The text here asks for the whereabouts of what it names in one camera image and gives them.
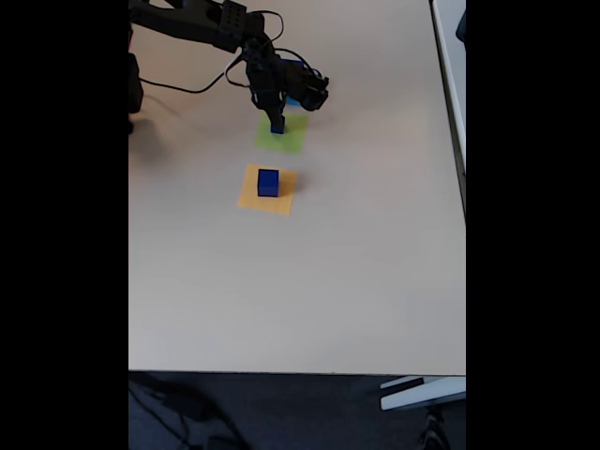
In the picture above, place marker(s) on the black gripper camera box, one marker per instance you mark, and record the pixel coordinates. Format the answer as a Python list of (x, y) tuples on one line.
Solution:
[(315, 94)]

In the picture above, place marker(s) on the medium blue cube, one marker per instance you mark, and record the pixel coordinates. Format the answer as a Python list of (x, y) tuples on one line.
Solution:
[(268, 185)]

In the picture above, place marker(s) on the large blue cube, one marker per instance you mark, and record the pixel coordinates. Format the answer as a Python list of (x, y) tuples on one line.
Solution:
[(295, 61)]

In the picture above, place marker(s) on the white table foot bar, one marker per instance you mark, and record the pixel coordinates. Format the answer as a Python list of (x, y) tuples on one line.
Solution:
[(422, 394)]

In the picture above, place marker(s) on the orange paper square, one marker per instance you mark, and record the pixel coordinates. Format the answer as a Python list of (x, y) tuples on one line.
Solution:
[(286, 204)]

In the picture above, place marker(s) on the small blue cube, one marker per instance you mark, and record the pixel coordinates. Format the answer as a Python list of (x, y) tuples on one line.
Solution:
[(280, 129)]

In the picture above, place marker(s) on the blue paper square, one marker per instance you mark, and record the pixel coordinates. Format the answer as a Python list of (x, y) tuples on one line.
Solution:
[(291, 101)]

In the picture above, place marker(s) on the dark blue chair back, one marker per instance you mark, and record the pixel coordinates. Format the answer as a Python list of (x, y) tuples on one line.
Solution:
[(461, 25)]

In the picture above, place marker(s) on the green paper square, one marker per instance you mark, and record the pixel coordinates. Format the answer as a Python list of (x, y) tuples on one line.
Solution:
[(293, 138)]

